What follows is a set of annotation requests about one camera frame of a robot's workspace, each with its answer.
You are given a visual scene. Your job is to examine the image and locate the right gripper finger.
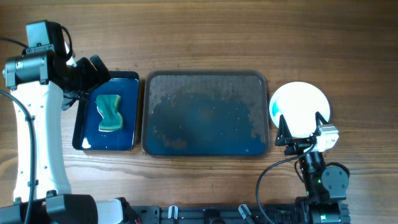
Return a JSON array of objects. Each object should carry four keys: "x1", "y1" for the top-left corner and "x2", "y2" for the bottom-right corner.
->
[
  {"x1": 275, "y1": 115, "x2": 293, "y2": 146},
  {"x1": 315, "y1": 111, "x2": 328, "y2": 127}
]

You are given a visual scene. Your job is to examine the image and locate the white plate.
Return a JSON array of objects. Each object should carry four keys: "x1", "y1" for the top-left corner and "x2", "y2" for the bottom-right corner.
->
[{"x1": 269, "y1": 82, "x2": 331, "y2": 138}]

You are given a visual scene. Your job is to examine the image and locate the green yellow sponge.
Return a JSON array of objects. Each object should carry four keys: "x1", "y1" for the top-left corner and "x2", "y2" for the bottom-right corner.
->
[{"x1": 96, "y1": 95, "x2": 123, "y2": 132}]

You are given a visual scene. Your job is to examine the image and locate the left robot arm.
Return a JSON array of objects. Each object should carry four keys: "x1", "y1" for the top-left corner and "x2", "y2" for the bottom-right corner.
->
[{"x1": 1, "y1": 20, "x2": 139, "y2": 223}]

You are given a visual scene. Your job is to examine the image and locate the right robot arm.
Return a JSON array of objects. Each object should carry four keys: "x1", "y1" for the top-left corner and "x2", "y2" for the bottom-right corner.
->
[{"x1": 275, "y1": 112, "x2": 351, "y2": 224}]

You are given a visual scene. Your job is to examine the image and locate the blue water tray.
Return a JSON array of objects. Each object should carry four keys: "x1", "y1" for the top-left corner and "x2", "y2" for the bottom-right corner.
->
[{"x1": 72, "y1": 71, "x2": 139, "y2": 151}]

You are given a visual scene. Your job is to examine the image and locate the dark grey serving tray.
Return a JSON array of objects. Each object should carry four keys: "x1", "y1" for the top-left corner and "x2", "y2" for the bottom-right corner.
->
[{"x1": 141, "y1": 70, "x2": 270, "y2": 157}]

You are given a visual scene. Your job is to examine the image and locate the black mounting rail base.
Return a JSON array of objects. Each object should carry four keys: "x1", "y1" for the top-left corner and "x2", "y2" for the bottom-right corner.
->
[{"x1": 124, "y1": 203, "x2": 351, "y2": 224}]

